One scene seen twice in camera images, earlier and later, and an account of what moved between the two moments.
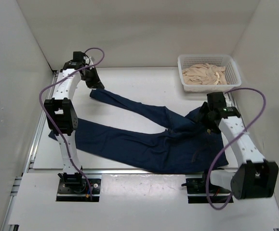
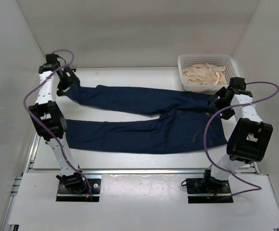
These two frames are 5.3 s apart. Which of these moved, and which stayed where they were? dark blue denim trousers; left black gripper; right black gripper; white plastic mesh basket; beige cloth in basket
Moved: left black gripper; right black gripper; dark blue denim trousers
Stayed: beige cloth in basket; white plastic mesh basket
